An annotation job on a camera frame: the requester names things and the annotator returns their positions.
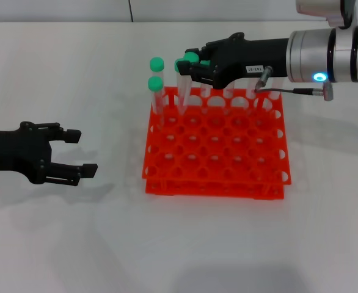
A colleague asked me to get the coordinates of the orange test tube rack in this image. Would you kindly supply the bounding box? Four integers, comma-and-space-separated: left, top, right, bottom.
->
141, 86, 292, 201

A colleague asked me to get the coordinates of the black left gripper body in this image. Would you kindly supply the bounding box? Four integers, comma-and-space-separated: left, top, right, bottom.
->
0, 121, 53, 185

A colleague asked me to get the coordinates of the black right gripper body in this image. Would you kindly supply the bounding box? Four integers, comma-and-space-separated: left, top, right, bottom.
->
210, 32, 290, 90

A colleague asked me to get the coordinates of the green-capped clear test tube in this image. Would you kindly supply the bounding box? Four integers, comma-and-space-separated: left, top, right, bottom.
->
178, 52, 199, 117
149, 57, 167, 107
174, 59, 188, 115
247, 78, 261, 112
199, 59, 213, 114
263, 79, 283, 112
224, 81, 237, 114
147, 76, 166, 129

